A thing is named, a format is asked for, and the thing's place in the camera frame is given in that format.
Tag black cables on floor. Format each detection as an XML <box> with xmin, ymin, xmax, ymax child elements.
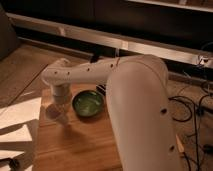
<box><xmin>168</xmin><ymin>41</ymin><xmax>213</xmax><ymax>171</ymax></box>

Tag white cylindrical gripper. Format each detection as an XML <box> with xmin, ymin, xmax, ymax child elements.
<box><xmin>51</xmin><ymin>84</ymin><xmax>72</xmax><ymax>105</ymax></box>

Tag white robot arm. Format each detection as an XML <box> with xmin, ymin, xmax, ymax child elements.
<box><xmin>42</xmin><ymin>55</ymin><xmax>182</xmax><ymax>171</ymax></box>

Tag dark small object bottom left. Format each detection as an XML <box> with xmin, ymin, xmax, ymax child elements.
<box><xmin>9</xmin><ymin>158</ymin><xmax>20</xmax><ymax>171</ymax></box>

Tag white paper sheets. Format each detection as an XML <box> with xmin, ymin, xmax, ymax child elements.
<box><xmin>0</xmin><ymin>97</ymin><xmax>41</xmax><ymax>171</ymax></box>

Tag wooden cutting board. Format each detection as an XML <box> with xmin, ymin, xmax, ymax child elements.
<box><xmin>33</xmin><ymin>89</ymin><xmax>122</xmax><ymax>171</ymax></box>

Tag green ceramic bowl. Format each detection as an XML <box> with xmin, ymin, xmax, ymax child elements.
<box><xmin>72</xmin><ymin>90</ymin><xmax>104</xmax><ymax>117</ymax></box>

